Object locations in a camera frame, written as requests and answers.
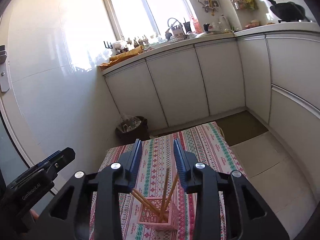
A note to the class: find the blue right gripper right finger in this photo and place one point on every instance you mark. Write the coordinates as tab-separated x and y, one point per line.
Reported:
182	163

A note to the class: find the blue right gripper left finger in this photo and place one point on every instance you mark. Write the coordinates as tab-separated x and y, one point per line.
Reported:
133	164

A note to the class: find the bamboo chopstick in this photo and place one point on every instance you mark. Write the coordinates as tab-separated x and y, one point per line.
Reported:
148	203
140	200
164	194
168	199

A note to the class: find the knife block with utensils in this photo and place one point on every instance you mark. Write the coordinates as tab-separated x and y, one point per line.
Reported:
175	29

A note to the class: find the white kitchen cabinets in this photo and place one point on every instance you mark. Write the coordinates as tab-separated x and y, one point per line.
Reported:
272	70

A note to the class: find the person's hand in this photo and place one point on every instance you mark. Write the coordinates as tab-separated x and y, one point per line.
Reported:
34	214

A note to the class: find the dark trash bin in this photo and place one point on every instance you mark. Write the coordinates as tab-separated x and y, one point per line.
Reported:
131	128

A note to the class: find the glass door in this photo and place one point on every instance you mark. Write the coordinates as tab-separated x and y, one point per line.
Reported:
11	162

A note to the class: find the patterned striped tablecloth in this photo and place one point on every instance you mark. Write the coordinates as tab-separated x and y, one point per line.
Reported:
208	143

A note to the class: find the brown floor mat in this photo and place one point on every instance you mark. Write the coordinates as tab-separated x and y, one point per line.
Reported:
238	125

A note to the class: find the yellow cloth on counter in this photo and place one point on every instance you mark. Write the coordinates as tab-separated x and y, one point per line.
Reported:
121	57

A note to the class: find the red bottle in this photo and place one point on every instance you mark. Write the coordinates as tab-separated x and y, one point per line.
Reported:
196	24

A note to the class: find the white electric kettle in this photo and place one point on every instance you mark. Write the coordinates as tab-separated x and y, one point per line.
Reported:
224	24

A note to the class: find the yellow green snack bag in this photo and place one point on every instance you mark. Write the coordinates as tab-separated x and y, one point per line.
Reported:
251	4

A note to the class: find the black wok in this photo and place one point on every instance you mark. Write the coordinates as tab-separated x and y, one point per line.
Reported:
288	11

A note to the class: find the metal door handle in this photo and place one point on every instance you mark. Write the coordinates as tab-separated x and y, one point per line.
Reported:
4	82

